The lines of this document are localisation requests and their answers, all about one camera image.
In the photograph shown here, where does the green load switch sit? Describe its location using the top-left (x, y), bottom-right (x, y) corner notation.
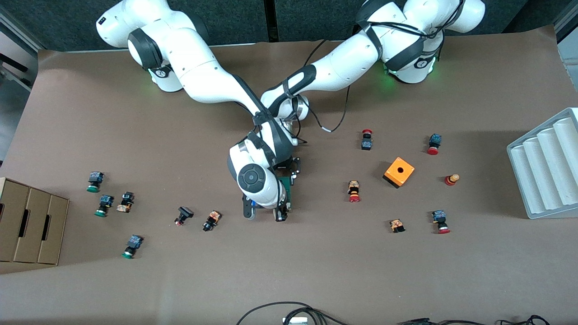
top-left (276, 176), bottom-right (294, 214)

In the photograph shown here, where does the green mushroom push button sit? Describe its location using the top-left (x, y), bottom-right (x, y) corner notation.
top-left (87, 171), bottom-right (105, 193)
top-left (94, 195), bottom-right (114, 218)
top-left (121, 234), bottom-right (144, 260)

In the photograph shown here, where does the brown paper table cover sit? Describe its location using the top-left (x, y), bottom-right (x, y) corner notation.
top-left (0, 25), bottom-right (578, 325)

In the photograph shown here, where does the grey plastic slotted tray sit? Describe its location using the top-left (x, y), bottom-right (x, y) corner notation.
top-left (506, 107), bottom-right (578, 220)

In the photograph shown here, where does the brown cardboard compartment box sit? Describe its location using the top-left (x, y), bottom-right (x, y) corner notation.
top-left (0, 177), bottom-right (70, 266)

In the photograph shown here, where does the grey white side cabinet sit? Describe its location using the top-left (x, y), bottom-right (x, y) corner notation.
top-left (555, 9), bottom-right (578, 61)

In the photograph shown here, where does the grey metal side rack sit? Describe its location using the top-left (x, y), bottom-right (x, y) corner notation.
top-left (0, 8), bottom-right (43, 93)

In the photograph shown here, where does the black cable white tag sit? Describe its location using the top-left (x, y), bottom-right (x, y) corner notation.
top-left (307, 86), bottom-right (350, 133)

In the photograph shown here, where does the black selector switch orange base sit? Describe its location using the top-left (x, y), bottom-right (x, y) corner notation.
top-left (202, 210), bottom-right (222, 232)

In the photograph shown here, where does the black switch red white base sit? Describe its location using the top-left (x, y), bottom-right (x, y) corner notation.
top-left (174, 206), bottom-right (194, 226)

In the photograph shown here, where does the orange button enclosure box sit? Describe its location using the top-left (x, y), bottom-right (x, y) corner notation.
top-left (383, 157), bottom-right (415, 189)

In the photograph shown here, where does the black looped cable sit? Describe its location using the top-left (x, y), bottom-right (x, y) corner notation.
top-left (236, 302), bottom-right (350, 325)

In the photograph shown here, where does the black beige switch block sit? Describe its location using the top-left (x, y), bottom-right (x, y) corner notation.
top-left (116, 191), bottom-right (135, 214)

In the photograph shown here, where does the black cable with plug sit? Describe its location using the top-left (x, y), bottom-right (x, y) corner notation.
top-left (397, 318), bottom-right (495, 325)

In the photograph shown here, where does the black tangled cable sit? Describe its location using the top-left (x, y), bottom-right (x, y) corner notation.
top-left (497, 315), bottom-right (551, 325)

